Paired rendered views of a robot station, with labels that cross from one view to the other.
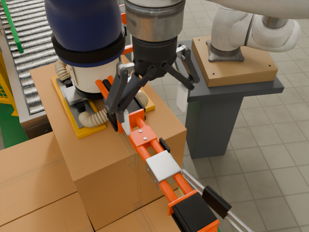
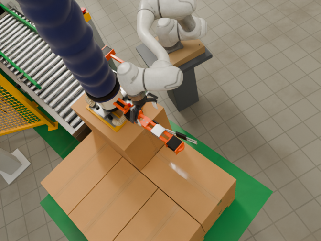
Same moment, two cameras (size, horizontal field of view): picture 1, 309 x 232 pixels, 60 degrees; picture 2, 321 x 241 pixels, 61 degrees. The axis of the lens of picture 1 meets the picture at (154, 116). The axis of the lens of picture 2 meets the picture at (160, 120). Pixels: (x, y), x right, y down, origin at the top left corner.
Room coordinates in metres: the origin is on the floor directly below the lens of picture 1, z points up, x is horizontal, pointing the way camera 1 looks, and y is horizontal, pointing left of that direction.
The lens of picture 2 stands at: (-0.47, -0.07, 2.50)
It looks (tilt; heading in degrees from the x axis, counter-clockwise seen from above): 58 degrees down; 1
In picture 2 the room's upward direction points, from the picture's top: 23 degrees counter-clockwise
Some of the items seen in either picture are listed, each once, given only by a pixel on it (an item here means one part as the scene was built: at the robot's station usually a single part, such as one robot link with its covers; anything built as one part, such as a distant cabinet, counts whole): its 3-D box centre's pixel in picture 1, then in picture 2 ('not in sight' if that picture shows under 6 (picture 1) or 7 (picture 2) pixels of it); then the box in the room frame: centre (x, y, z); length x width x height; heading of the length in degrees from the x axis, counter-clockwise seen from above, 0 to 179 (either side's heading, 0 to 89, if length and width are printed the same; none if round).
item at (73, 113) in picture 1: (75, 98); (104, 113); (0.71, 0.29, 0.97); 0.34 x 0.10 x 0.05; 29
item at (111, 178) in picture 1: (106, 130); (123, 120); (0.75, 0.21, 0.74); 0.60 x 0.40 x 0.40; 29
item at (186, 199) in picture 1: (191, 217); (174, 144); (0.23, -0.08, 1.07); 0.08 x 0.07 x 0.05; 29
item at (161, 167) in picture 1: (162, 170); (158, 132); (0.35, -0.02, 1.07); 0.07 x 0.07 x 0.04; 29
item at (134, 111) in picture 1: (125, 112); (133, 113); (0.54, 0.08, 1.07); 0.10 x 0.08 x 0.06; 119
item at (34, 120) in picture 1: (85, 102); (101, 107); (1.09, 0.39, 0.58); 0.70 x 0.03 x 0.06; 118
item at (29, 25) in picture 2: not in sight; (36, 26); (2.55, 0.88, 0.60); 1.60 x 0.11 x 0.09; 28
